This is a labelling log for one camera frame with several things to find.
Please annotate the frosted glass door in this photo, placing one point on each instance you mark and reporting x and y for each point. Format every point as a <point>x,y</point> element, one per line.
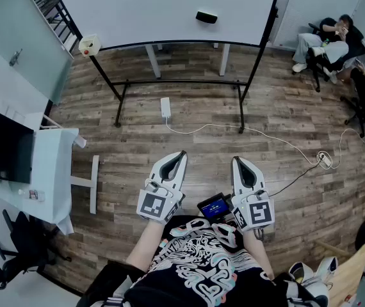
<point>16,21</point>

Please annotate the white cloth-covered table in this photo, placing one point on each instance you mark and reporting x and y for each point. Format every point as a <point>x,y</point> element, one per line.
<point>51,171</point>

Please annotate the light wooden board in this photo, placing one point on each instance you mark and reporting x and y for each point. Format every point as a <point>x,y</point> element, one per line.
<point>350,273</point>

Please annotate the small black display device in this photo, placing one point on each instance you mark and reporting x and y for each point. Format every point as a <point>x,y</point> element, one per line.
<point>214,207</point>

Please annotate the white table with black frame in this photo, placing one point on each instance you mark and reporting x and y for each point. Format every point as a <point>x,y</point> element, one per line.
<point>153,8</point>

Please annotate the white power strip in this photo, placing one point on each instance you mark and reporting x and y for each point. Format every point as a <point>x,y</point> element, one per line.
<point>325,161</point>

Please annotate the white marker holder box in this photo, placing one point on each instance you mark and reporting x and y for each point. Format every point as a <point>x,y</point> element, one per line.
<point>90,43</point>

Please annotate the clear water bottle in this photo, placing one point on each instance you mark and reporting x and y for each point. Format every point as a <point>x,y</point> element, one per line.
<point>32,195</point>

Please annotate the person's right forearm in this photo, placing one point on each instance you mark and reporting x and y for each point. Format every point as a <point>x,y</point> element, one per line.
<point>256,254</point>

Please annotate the white metal frame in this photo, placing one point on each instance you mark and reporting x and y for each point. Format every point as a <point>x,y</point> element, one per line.
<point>22,117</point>

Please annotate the white sneaker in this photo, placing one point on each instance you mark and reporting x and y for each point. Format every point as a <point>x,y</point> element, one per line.
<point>301,272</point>
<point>328,267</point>

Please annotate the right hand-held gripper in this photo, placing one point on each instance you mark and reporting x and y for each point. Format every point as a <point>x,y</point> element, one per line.
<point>259,214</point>

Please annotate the person's left forearm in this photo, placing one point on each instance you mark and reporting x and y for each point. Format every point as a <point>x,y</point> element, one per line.
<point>144,245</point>

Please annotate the white-legged table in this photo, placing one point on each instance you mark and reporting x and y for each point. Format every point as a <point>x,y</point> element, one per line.
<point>153,59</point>

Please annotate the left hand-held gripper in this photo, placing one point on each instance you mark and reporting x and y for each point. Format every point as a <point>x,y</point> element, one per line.
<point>152,205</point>

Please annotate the black metal rack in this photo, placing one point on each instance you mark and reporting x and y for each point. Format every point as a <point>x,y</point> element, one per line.
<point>59,14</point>

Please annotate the black monitor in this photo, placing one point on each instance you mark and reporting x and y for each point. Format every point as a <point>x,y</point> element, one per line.
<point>3,146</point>

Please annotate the black patterned t-shirt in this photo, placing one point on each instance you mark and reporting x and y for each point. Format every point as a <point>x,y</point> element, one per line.
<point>201,267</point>

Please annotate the black object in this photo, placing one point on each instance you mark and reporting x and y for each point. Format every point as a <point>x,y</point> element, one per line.
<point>206,17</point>

